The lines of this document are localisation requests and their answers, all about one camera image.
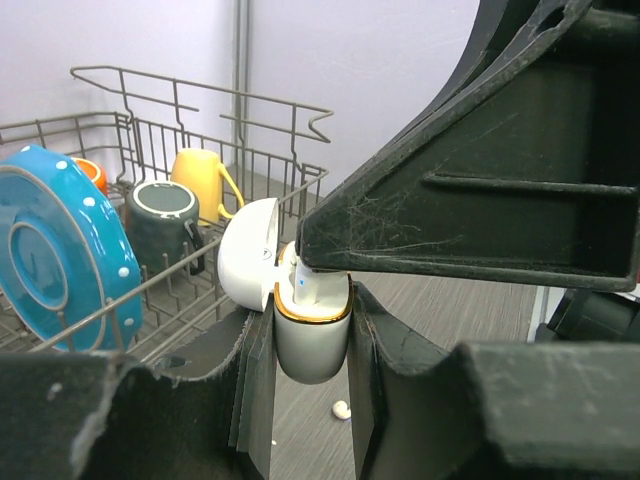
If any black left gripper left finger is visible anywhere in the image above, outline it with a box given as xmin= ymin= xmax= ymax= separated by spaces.
xmin=1 ymin=307 xmax=276 ymax=479

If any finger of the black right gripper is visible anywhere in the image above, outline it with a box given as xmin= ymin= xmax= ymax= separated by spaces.
xmin=295 ymin=1 xmax=639 ymax=292

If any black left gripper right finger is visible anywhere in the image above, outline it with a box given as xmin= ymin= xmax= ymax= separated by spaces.
xmin=347 ymin=283 xmax=639 ymax=479

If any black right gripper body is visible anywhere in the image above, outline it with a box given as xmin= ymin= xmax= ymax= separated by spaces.
xmin=547 ymin=289 xmax=639 ymax=343

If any white earbud charging case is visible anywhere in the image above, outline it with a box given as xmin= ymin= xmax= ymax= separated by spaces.
xmin=217 ymin=198 xmax=354 ymax=385

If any white earbud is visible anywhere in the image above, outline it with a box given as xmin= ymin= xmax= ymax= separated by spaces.
xmin=294 ymin=261 xmax=320 ymax=306

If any blue plastic plate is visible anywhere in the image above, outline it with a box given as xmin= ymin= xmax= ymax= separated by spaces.
xmin=1 ymin=145 xmax=143 ymax=351

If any beige earbud centre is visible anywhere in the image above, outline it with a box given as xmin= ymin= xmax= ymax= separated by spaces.
xmin=332 ymin=400 xmax=351 ymax=421

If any grey mug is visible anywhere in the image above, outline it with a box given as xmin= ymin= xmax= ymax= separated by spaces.
xmin=125 ymin=180 xmax=204 ymax=275

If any orange mug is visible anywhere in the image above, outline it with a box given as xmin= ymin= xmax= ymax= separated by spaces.
xmin=72 ymin=157 xmax=108 ymax=196

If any yellow mug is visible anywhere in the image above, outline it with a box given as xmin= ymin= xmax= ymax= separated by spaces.
xmin=170 ymin=148 xmax=245 ymax=225

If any grey wire dish rack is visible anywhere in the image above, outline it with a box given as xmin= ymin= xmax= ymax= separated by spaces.
xmin=1 ymin=65 xmax=330 ymax=361

